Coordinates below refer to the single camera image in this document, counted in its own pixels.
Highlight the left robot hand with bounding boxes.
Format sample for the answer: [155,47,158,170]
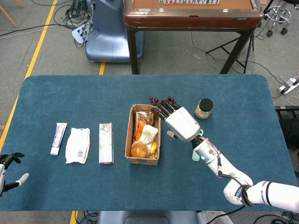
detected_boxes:
[0,152,30,198]

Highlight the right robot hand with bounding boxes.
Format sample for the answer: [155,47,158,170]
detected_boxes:
[150,99,201,142]

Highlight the orange jelly cup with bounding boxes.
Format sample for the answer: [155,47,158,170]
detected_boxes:
[130,141,150,159]

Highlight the snack packets in box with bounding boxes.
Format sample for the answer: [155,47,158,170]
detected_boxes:
[135,121,157,159]

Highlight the cardboard box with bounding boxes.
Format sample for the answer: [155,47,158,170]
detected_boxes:
[125,103,162,166]

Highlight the glass jar black lid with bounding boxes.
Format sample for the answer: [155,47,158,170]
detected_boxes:
[194,98,214,120]

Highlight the mint green brush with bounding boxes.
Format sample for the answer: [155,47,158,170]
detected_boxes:
[192,128,204,162]

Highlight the white patterned snack packet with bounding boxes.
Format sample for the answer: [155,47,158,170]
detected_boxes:
[138,125,159,145]

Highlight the dark red grape bunch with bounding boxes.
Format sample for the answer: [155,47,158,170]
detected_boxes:
[149,96,178,106]

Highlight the red white snack packet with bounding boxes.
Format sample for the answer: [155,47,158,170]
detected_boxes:
[135,111,154,128]

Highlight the purple white toothpaste tube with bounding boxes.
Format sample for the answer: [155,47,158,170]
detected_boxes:
[50,122,68,156]

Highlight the white plastic pouch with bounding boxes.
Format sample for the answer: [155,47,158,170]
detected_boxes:
[65,127,91,164]

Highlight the floral white carton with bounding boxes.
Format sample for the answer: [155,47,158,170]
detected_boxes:
[98,122,115,165]

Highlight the black tripod stand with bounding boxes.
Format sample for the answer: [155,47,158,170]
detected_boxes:
[205,35,255,74]

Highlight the blue felt table cover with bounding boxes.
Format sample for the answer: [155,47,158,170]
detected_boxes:
[0,74,296,212]

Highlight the clear plastic bag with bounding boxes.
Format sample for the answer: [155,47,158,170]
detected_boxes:
[197,210,231,224]

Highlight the blue grey robot chassis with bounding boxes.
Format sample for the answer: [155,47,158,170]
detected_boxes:
[97,210,199,224]

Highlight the brown mahjong table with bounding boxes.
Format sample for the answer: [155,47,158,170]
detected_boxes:
[123,0,264,75]

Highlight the black case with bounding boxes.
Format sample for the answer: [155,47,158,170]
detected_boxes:
[274,106,299,147]

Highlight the white power strip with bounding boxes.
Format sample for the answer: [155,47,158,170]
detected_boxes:
[277,78,299,95]

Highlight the row of mahjong tiles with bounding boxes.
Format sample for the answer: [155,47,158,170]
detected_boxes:
[159,0,221,5]

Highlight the white socket block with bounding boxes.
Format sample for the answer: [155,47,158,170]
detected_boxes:
[71,26,89,44]

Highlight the wooden chair leg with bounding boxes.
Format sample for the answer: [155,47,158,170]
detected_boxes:
[0,0,26,28]

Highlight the chrome stool with casters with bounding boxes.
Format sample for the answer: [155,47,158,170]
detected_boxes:
[263,0,292,37]

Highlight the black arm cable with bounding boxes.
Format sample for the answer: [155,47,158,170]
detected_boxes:
[205,156,256,224]

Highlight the black floor cable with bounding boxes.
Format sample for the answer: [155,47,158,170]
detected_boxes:
[0,23,61,37]

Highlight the tangled cable bundle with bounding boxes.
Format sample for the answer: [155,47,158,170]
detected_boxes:
[31,0,95,49]

